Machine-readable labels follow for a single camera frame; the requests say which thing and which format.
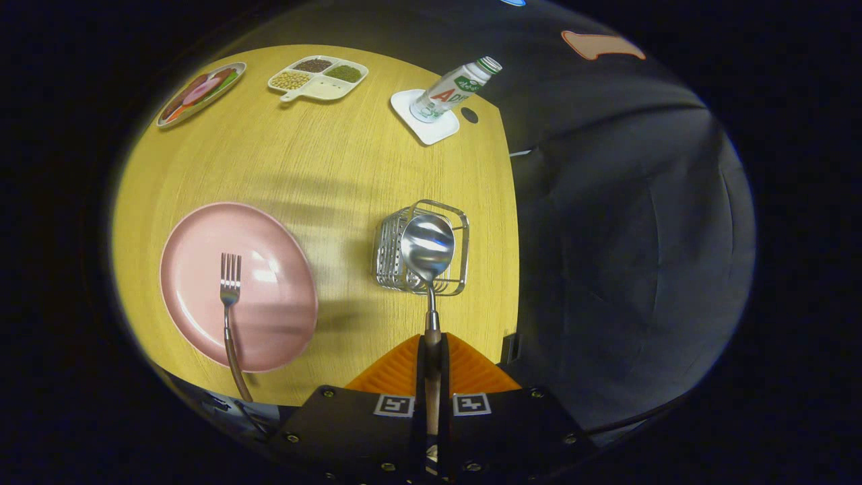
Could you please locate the pink round plate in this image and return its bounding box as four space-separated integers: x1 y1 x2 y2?
160 201 319 373

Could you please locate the metal wire cutlery basket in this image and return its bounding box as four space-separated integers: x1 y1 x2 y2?
372 199 470 297

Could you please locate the round plate of food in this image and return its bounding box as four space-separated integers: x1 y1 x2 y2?
156 62 247 129

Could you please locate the metal fork with wooden handle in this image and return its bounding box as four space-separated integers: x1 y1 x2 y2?
220 253 257 403

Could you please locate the brown steak piece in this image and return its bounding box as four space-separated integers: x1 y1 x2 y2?
162 93 195 122

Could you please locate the metal spoon with wooden handle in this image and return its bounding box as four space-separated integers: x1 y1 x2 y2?
401 214 457 439

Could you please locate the pink round food slice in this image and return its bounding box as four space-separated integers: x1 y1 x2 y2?
182 76 223 107

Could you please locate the white square coaster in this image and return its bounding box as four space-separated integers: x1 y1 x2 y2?
391 89 460 146

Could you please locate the white divided grain dish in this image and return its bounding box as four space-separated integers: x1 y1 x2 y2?
267 55 369 102

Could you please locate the white drink bottle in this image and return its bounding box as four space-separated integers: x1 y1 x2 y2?
409 57 503 124

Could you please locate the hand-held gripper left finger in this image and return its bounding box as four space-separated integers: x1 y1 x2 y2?
273 333 432 485

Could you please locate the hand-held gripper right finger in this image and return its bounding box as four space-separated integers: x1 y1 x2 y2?
431 332 593 485

